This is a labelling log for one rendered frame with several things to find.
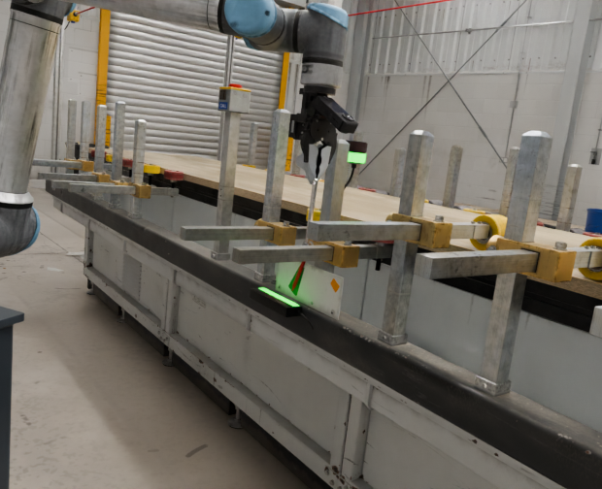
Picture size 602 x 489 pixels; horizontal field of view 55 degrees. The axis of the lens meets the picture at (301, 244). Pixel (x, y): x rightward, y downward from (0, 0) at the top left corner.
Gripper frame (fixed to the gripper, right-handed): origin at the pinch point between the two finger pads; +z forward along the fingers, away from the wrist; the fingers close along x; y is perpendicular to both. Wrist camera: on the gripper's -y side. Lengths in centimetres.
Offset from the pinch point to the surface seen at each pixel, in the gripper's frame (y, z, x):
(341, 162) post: 0.8, -4.2, -7.6
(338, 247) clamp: -4.6, 14.7, -5.2
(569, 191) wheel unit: 5, -1, -115
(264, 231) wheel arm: 22.0, 16.1, -2.5
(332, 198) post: 0.8, 4.2, -6.3
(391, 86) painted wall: 698, -118, -694
